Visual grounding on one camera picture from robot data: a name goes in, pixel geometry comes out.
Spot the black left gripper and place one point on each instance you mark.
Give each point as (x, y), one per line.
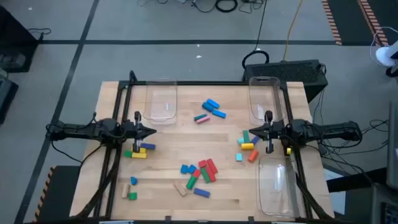
(130, 130)

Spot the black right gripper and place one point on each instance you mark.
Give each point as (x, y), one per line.
(280, 130)

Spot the navy short block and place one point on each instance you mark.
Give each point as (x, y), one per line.
(255, 140)

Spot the navy rectangular bar block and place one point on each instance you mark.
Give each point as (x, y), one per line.
(201, 193)
(147, 146)

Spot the green rectangular bar block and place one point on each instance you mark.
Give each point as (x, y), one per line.
(205, 175)
(246, 136)

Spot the yellow short block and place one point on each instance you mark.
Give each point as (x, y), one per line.
(142, 150)

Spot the light cyan small block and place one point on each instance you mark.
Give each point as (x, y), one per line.
(238, 157)
(240, 141)

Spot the yellow rectangular bar block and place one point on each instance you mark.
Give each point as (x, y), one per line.
(139, 155)

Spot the blue rectangular bar block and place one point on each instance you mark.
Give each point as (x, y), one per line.
(219, 114)
(213, 103)

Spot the teal rectangular bar block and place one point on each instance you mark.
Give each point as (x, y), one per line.
(200, 117)

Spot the pink rectangular bar block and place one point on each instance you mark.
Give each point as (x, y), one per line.
(203, 120)

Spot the red rectangular bar block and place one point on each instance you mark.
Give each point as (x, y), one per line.
(211, 176)
(212, 165)

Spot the natural wood bar block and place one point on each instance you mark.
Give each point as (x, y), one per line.
(180, 188)

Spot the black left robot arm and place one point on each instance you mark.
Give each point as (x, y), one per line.
(77, 130)

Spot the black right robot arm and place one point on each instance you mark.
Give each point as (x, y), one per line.
(329, 130)

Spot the yellow cylinder block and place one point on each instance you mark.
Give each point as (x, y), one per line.
(247, 146)

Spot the orange cylinder block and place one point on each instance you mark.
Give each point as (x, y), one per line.
(253, 155)

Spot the clear plastic bin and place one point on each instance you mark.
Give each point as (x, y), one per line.
(155, 93)
(264, 93)
(276, 186)

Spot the blue small wedge block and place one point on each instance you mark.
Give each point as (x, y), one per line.
(133, 180)

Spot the natural wood cylinder block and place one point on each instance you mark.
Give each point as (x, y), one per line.
(125, 190)

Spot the red cube block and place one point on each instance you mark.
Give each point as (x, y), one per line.
(202, 163)

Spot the red small block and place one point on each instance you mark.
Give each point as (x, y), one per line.
(196, 173)

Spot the black computer case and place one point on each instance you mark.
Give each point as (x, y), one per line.
(286, 71)

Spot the green cylinder block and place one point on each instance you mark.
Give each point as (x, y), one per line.
(191, 182)

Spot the black mat orange-striped edge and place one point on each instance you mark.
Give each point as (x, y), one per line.
(351, 18)
(62, 193)

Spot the white round device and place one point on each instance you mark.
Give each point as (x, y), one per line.
(384, 56)

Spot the dark grey equipment case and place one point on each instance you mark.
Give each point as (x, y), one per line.
(6, 96)

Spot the dark workstation desk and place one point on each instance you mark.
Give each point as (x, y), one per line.
(385, 205)

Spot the black equipment platform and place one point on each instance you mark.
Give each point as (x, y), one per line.
(15, 37)

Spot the black aluminium table frame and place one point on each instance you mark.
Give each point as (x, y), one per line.
(202, 83)

